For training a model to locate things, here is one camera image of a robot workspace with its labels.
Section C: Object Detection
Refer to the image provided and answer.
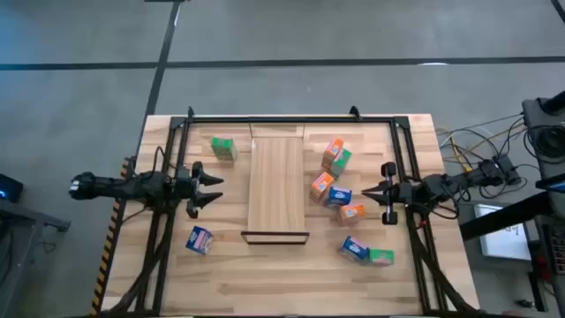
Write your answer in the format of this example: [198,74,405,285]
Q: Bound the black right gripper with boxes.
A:
[360,161,415,226]

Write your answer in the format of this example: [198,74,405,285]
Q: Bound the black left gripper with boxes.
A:
[174,160,225,220]

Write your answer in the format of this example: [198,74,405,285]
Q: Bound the orange Mini Wheats cereal box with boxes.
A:
[336,201,368,227]
[309,170,336,205]
[320,137,345,171]

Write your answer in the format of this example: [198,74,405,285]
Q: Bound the blue Frosted Flakes cereal box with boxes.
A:
[324,185,354,210]
[185,225,215,256]
[338,234,371,264]

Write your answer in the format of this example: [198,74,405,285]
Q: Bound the green Apple Jacks cereal box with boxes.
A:
[366,247,396,268]
[328,148,354,180]
[210,135,239,163]

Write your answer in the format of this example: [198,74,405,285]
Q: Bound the yellow black hazard tape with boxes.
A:
[90,158,136,315]

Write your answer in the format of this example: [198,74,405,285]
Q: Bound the black diagonal bar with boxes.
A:
[458,190,565,242]

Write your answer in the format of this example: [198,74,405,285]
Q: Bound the black power adapter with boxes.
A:
[496,153,523,186]

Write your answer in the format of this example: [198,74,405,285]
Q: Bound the white screen panel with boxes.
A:
[474,203,533,261]

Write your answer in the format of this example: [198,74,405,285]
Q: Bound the black equipment stand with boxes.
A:
[521,90,565,171]

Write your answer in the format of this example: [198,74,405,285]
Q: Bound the black control panel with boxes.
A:
[531,216,565,284]

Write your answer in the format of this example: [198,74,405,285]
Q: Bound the grey metal side table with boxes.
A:
[0,198,72,318]

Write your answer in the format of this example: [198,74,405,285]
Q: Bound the black device with blue light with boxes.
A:
[0,173,25,203]

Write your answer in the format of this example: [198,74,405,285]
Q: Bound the yellow cable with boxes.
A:
[437,123,526,174]

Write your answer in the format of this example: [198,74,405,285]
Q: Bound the black metal table frame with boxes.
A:
[94,105,482,317]

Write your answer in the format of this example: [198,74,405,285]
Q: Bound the black coiled cable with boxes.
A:
[524,125,565,160]

